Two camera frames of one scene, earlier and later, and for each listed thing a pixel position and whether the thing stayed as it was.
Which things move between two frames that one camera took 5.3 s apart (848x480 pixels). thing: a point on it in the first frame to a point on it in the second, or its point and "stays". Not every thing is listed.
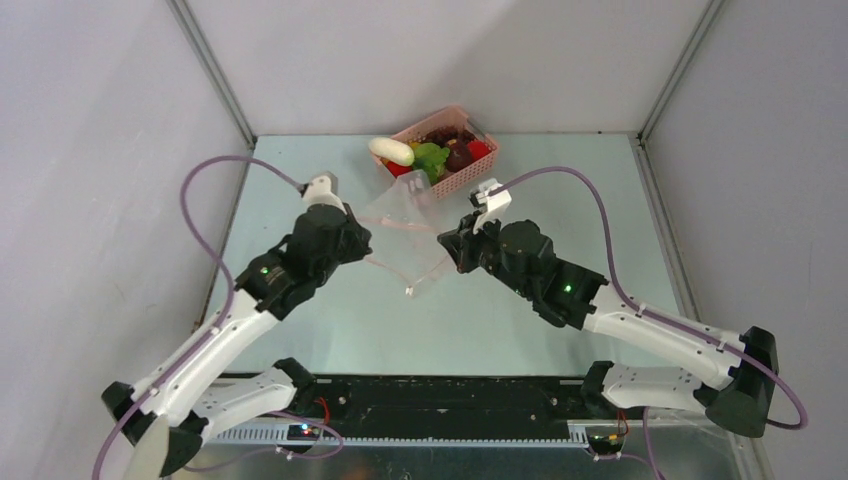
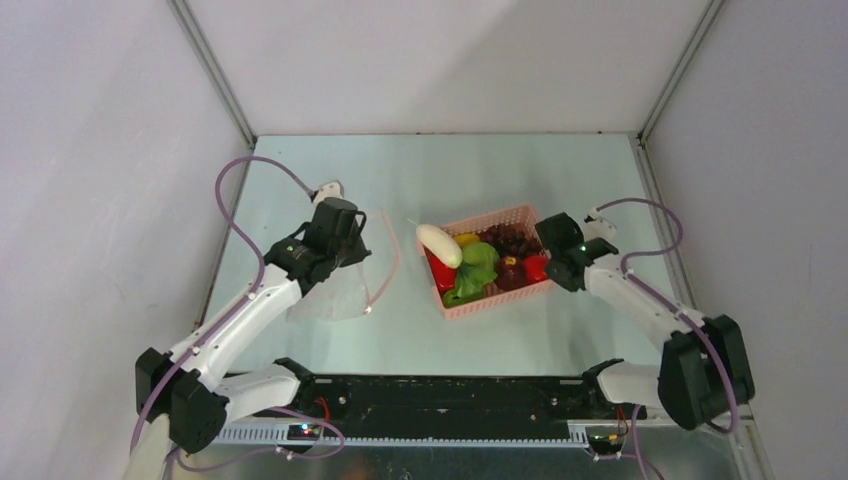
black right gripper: [460, 244] to [556, 234]
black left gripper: [359, 238] stays
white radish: [392, 151] to [440, 245]
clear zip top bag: [404, 226] to [350, 290]
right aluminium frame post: [713, 8] stays
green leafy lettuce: [431, 158] to [479, 267]
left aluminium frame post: [213, 70] stays
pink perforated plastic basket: [452, 116] to [524, 217]
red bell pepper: [398, 170] to [445, 277]
